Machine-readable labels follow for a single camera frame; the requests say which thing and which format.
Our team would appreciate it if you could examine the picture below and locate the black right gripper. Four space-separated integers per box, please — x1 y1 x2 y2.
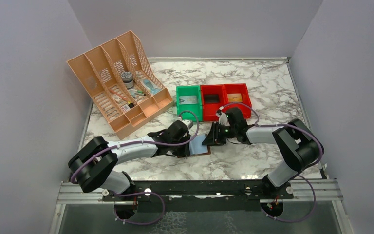
202 121 237 146

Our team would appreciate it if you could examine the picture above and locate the brown leather card holder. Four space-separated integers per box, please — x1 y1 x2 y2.
187 134 211 156

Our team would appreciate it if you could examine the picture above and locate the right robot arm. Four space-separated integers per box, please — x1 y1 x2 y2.
202 107 324 198

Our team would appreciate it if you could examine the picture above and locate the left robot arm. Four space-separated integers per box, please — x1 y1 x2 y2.
68 120 193 200

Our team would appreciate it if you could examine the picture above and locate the silver card in green bin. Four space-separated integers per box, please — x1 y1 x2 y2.
179 95 198 105

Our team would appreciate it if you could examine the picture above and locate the black card in red bin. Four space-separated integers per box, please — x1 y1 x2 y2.
203 94 220 104

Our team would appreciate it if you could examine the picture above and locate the gold card in red bin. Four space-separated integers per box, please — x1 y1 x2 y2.
227 93 243 103

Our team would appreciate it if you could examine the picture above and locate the green plastic bin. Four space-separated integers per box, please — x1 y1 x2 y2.
176 85 203 121

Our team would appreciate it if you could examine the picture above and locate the red plastic bin middle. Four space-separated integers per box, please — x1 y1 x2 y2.
200 84 227 121

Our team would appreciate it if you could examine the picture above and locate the red plastic bin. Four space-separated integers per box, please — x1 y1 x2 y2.
223 83 252 119
200 84 227 121

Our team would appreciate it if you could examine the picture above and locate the red plastic bin right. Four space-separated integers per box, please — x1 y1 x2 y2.
223 83 252 119

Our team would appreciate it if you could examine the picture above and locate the blue packet in organizer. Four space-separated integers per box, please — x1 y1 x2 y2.
142 78 161 95

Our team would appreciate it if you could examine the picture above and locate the red pencil in organizer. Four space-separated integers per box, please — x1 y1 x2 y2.
109 89 127 103

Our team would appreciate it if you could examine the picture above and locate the silver round tin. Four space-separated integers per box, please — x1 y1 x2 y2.
120 71 134 89

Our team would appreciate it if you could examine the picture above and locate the peach plastic file organizer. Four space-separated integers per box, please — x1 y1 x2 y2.
67 31 174 139

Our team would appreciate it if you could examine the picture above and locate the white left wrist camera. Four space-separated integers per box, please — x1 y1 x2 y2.
182 119 194 129

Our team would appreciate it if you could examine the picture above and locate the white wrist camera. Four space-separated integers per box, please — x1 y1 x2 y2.
182 119 194 129
216 109 228 126

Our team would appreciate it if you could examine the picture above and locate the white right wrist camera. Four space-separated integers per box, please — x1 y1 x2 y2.
216 109 228 126

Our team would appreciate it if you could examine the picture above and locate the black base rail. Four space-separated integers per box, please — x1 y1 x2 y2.
102 179 294 213

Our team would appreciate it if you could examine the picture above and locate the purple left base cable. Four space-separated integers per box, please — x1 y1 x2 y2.
113 191 166 226

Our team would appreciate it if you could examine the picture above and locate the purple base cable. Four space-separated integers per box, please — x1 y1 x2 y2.
113 191 166 226
260 175 318 224

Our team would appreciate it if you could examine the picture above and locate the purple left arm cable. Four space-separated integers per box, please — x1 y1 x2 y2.
70 110 200 185

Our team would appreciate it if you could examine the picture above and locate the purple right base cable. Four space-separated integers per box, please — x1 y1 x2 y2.
260 175 318 224

